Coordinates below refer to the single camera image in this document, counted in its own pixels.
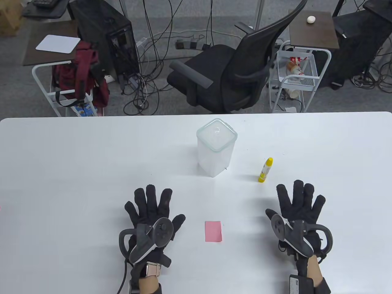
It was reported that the person's right hand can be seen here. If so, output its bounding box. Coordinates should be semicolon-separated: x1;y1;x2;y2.
265;180;326;271

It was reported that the person's left hand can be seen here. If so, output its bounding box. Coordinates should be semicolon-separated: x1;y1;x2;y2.
124;184;186;277

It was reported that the yellow liquid glue tube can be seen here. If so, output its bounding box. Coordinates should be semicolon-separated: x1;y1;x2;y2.
258;157;273;183

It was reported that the pink card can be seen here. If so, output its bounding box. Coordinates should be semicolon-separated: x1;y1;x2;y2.
205;221;223;243

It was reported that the clear plastic container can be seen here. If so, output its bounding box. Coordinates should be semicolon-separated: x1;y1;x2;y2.
196;118;238;178

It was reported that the person's left forearm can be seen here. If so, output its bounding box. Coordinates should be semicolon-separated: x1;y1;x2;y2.
138;276;161;294

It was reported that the black wristband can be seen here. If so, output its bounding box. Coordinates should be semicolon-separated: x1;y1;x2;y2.
314;277;332;294

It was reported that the blue printed box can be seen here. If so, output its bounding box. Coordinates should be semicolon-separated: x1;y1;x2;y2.
73;103;98;117

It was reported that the white bottle brown cap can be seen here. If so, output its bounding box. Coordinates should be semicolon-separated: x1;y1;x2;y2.
286;60;304;77

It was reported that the dark red backpack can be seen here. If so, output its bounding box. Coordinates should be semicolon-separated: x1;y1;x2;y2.
51;41;110;108

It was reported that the black mesh office chair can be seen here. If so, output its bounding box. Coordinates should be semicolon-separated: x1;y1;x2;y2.
167;0;308;114

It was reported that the white basket cart brown top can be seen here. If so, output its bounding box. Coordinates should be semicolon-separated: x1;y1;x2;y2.
269;10;340;114

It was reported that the large black case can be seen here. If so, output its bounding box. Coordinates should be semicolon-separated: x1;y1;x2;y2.
318;0;392;90

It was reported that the white mouse pad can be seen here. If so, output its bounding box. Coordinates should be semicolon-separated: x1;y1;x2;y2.
36;35;81;54

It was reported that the white side table brown top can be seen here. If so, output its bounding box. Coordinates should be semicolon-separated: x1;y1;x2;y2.
22;20;106;117

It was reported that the black computer tower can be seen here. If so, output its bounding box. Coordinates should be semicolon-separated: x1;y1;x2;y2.
67;0;142;84

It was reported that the grey metal pole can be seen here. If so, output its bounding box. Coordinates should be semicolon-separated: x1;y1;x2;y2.
255;0;264;30

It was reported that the brown cardboard box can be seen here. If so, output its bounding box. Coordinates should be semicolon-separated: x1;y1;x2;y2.
0;2;23;37

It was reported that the black ring controller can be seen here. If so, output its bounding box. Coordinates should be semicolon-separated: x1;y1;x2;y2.
271;213;333;261
119;217;175;265

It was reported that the pink strap wristwatch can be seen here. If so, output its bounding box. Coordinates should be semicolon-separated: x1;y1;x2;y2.
145;262;162;277

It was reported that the black glove cable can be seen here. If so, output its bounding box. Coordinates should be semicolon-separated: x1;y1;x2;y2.
116;259;128;294

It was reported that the tangle of black cables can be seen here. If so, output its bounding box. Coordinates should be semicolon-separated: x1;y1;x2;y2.
351;46;392;93
118;0;215;116

